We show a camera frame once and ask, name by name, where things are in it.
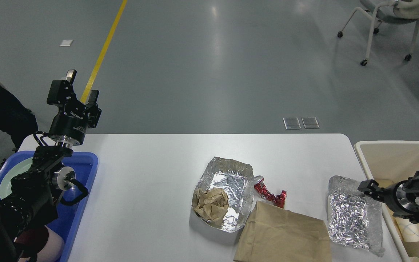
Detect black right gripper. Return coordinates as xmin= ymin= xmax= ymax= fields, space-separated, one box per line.
xmin=358 ymin=179 xmax=414 ymax=219

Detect red foil wrapper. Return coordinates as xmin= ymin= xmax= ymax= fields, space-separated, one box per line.
xmin=253 ymin=176 xmax=287 ymax=209

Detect aluminium foil tray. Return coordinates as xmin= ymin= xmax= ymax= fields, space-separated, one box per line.
xmin=191 ymin=156 xmax=254 ymax=233

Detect brown paper bag front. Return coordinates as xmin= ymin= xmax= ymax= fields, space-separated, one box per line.
xmin=233 ymin=201 xmax=332 ymax=262

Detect beige plastic bin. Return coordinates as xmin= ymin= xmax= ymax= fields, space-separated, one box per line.
xmin=354 ymin=140 xmax=419 ymax=262

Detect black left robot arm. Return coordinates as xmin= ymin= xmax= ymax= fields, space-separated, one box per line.
xmin=0 ymin=70 xmax=101 ymax=262

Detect grey metal floor plate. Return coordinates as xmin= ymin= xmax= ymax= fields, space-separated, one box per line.
xmin=283 ymin=117 xmax=302 ymax=130

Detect pink mug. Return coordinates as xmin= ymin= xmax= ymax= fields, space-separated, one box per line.
xmin=15 ymin=226 xmax=64 ymax=262

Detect short white paper cup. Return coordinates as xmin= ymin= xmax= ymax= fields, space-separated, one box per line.
xmin=395 ymin=217 xmax=419 ymax=242

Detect grey office chair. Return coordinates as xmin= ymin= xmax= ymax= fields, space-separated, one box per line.
xmin=337 ymin=0 xmax=419 ymax=66

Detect mint green plate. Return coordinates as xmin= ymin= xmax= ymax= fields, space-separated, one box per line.
xmin=0 ymin=157 xmax=33 ymax=199

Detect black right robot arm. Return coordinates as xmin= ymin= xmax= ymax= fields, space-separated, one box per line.
xmin=357 ymin=169 xmax=419 ymax=224

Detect aluminium foil sheet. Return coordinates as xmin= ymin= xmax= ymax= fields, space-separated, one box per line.
xmin=327 ymin=175 xmax=385 ymax=257

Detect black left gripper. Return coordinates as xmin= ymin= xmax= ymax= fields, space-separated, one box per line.
xmin=47 ymin=70 xmax=102 ymax=147

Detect blue plastic tray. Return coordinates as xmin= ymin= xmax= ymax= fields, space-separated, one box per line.
xmin=0 ymin=151 xmax=99 ymax=262

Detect crumpled brown paper napkin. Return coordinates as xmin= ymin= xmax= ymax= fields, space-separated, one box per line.
xmin=192 ymin=187 xmax=228 ymax=225

